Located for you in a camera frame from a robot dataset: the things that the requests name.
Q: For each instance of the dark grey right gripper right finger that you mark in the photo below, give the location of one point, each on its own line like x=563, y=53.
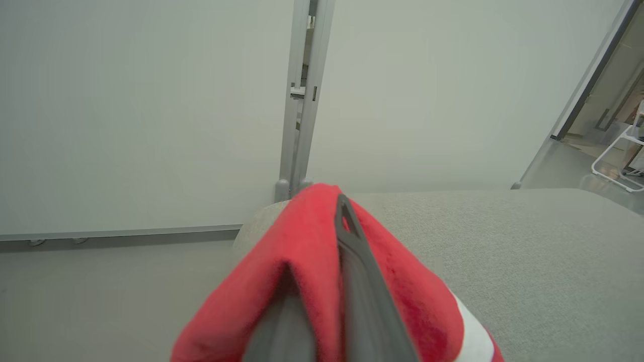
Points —
x=367, y=311

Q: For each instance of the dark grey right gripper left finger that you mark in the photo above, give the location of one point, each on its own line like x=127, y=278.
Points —
x=282, y=337

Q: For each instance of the red basketball jersey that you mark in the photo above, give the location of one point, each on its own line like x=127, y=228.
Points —
x=307, y=236

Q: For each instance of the white metal rack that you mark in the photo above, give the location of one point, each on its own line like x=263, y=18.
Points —
x=616, y=151

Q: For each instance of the grey partition base rail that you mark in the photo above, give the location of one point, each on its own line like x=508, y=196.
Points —
x=121, y=233

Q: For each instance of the grey metal partition post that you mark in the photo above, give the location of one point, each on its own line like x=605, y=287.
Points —
x=289, y=125
x=316, y=125

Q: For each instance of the dark door frame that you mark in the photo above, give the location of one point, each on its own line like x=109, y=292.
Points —
x=593, y=70

